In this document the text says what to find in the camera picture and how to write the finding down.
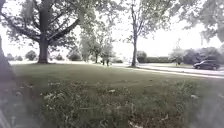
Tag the group of small trees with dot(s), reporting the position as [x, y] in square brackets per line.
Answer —
[96, 50]

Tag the green grass lawn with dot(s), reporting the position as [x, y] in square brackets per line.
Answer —
[100, 83]

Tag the slender tree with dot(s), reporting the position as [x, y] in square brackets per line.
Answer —
[134, 53]

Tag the dark hedge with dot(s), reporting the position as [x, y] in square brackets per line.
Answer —
[156, 60]

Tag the grey asphalt road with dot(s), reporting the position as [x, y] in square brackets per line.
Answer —
[173, 67]

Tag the large tree with thick trunk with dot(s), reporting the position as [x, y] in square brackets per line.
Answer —
[43, 50]

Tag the pale concrete pavement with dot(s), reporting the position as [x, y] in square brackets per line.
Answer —
[186, 73]

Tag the row of distant bushes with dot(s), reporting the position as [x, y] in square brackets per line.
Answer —
[30, 55]

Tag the clump of dark trees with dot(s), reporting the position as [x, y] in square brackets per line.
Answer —
[196, 55]

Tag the dark car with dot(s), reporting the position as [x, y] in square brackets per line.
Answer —
[206, 64]

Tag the overhanging leafy branches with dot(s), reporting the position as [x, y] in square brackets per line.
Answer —
[206, 16]

